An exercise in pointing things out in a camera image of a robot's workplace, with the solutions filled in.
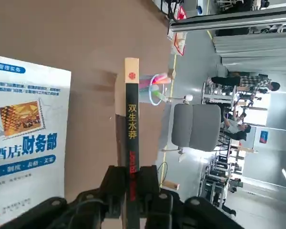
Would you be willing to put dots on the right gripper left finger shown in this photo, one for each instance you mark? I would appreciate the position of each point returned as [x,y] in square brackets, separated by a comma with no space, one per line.
[113,190]

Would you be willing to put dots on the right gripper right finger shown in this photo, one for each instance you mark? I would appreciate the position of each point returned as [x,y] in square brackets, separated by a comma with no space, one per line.
[162,210]

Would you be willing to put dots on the black and tan book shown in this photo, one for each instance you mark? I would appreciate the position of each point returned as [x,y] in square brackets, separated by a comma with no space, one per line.
[132,107]

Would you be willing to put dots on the white and blue book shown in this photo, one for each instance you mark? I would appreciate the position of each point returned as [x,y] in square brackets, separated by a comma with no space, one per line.
[26,95]

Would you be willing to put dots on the grey upholstered chair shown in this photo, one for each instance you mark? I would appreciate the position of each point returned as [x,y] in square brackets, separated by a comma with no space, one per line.
[195,126]

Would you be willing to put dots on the clear plastic cup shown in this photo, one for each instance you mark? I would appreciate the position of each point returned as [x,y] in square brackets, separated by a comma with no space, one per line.
[145,95]

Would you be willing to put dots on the green highlighter pen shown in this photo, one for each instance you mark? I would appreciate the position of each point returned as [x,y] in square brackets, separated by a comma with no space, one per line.
[157,93]

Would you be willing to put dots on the person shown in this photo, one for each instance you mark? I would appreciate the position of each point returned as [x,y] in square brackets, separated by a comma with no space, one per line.
[231,125]
[248,82]

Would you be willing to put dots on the pink highlighter pen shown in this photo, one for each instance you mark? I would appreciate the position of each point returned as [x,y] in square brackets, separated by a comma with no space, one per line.
[160,79]

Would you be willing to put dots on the red and white bag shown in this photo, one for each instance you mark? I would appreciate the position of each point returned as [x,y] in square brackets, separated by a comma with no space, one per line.
[180,35]

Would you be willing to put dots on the blue wall poster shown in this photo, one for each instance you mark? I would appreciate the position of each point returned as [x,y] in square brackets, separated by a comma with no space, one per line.
[263,137]

